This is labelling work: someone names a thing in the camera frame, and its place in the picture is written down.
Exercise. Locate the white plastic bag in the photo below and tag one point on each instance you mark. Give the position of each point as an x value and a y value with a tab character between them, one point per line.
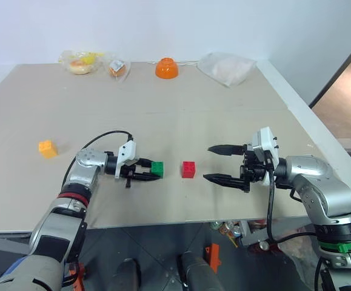
226	68

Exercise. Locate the red toy brick cube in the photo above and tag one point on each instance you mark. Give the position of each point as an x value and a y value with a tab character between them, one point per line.
188	169

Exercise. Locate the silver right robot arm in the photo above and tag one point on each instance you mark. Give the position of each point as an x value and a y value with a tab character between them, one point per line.
326	188

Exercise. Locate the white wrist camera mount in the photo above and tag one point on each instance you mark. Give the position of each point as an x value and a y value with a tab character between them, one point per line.
127	151
264	142

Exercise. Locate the cluster of plastic bottles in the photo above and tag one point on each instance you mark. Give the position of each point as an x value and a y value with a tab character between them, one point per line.
228	229

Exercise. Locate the green toy brick cube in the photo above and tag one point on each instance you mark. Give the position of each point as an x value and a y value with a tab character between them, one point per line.
158	169

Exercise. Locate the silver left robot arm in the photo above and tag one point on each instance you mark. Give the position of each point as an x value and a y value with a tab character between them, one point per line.
57	221

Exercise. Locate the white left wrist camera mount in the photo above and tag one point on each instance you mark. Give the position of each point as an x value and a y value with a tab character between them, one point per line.
127	151

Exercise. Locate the small bagged bread bun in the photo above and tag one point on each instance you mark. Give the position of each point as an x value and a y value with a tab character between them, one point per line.
117	69

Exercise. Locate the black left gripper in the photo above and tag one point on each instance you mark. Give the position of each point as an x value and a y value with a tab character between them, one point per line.
129	173

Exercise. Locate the orange clamp under arm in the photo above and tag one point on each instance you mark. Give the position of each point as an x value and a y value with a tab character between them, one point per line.
77	274

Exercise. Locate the large bagged bread bun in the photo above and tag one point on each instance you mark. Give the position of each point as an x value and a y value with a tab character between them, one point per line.
78	64

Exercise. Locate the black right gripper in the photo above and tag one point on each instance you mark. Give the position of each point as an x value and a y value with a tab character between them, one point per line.
254	169

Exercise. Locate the orange plastic bowl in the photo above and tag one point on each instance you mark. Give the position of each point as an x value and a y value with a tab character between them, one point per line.
167	69

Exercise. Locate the orange plastic bracket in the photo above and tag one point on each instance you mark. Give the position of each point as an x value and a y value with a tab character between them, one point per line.
214	256

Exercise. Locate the beige cardboard table sheet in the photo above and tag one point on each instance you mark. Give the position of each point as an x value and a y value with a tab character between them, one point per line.
175	103

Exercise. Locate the dark rounded shape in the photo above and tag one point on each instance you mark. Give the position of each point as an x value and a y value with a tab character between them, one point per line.
198	272
126	276

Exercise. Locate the yellow toy brick cube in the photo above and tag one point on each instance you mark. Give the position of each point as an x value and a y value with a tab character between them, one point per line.
48	149

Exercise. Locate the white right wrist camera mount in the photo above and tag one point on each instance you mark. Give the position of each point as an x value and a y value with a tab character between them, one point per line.
264	142

